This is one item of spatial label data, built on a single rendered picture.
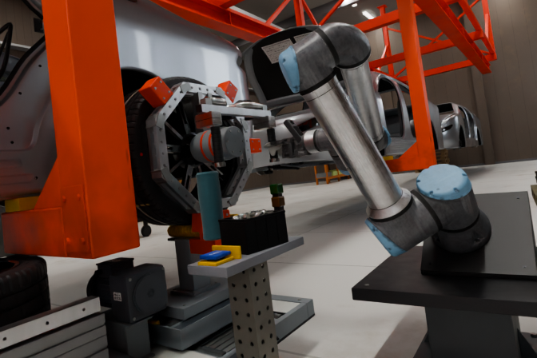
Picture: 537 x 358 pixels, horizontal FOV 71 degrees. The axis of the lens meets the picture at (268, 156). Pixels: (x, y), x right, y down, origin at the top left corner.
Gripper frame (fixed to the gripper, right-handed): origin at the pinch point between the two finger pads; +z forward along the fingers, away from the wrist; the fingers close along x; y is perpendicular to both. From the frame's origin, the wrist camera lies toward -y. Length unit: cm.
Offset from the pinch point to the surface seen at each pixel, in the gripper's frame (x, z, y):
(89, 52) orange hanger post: -71, 12, -31
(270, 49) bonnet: 271, 176, -151
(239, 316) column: -40, -8, 58
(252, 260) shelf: -41, -18, 39
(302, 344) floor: -4, -7, 83
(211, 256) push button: -52, -12, 35
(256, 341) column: -40, -14, 66
